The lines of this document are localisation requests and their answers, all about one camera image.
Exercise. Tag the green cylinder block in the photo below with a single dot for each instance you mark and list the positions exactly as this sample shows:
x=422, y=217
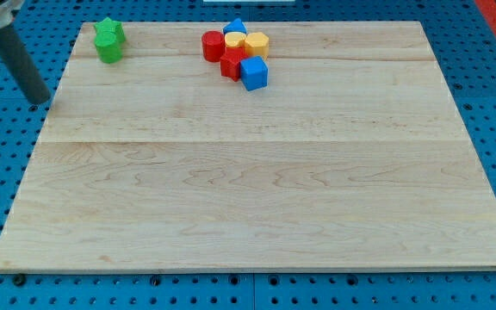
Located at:
x=107, y=47

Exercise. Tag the blue cube block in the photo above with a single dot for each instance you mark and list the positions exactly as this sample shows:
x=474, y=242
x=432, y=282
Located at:
x=254, y=73

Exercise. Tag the red star block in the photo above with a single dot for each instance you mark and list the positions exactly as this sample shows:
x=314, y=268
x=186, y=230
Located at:
x=230, y=62

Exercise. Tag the light wooden board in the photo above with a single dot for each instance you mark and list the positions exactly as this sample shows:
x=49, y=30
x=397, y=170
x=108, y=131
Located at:
x=353, y=158

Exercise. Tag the yellow hexagon block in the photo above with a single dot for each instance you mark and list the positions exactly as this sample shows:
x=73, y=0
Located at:
x=257, y=44

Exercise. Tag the yellow cylinder block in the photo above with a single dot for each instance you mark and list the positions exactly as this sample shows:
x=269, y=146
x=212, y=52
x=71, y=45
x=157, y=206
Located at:
x=235, y=39

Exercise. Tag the red cylinder block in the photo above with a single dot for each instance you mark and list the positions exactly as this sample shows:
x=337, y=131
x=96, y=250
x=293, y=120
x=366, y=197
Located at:
x=213, y=45

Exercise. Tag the blue triangle block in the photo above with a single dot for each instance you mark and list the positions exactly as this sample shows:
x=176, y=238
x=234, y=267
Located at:
x=235, y=25

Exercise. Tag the green star block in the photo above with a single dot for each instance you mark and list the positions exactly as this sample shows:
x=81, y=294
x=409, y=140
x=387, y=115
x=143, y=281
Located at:
x=108, y=25

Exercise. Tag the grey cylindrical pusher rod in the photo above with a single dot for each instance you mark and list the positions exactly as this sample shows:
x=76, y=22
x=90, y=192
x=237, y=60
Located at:
x=21, y=66

